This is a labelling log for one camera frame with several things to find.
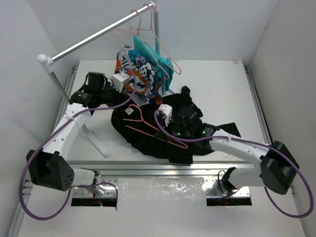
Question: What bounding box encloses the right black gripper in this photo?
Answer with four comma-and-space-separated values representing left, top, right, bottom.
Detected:
154, 114, 193, 143

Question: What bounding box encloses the black shirt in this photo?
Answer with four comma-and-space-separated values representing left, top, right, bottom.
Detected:
110, 85, 241, 165

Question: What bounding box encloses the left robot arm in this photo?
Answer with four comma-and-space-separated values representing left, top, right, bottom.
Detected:
27, 72, 130, 191

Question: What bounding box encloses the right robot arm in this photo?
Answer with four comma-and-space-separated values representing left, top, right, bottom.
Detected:
154, 104, 299, 195

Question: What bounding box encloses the patterned orange blue shirt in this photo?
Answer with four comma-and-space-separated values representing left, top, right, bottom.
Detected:
116, 45, 163, 105

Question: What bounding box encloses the pink hanger with patterned shirt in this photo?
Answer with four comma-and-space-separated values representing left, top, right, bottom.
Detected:
116, 27, 174, 104

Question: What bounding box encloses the pink hanger with teal shirt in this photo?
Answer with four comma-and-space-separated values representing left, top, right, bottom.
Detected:
130, 0, 182, 80

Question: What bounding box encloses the teal shirt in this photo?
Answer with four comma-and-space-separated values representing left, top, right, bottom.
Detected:
133, 35, 173, 94

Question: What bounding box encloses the silver clothes rack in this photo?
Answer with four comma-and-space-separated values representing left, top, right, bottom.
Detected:
37, 6, 150, 158

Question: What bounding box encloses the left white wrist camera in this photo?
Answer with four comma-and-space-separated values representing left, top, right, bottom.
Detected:
111, 72, 130, 92

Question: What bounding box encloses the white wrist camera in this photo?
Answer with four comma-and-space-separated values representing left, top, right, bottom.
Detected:
159, 104, 172, 126
111, 72, 130, 92

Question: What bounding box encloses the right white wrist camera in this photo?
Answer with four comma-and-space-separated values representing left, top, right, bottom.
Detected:
159, 104, 172, 126

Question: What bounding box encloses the aluminium table frame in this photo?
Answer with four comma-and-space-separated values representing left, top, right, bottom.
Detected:
9, 60, 305, 237

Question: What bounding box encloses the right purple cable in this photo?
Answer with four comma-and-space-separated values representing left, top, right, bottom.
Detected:
154, 110, 311, 218

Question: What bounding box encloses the purple cable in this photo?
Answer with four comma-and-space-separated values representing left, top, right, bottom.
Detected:
154, 110, 311, 218
19, 66, 138, 220

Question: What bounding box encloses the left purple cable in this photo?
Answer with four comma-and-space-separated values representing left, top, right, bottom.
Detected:
19, 66, 138, 220

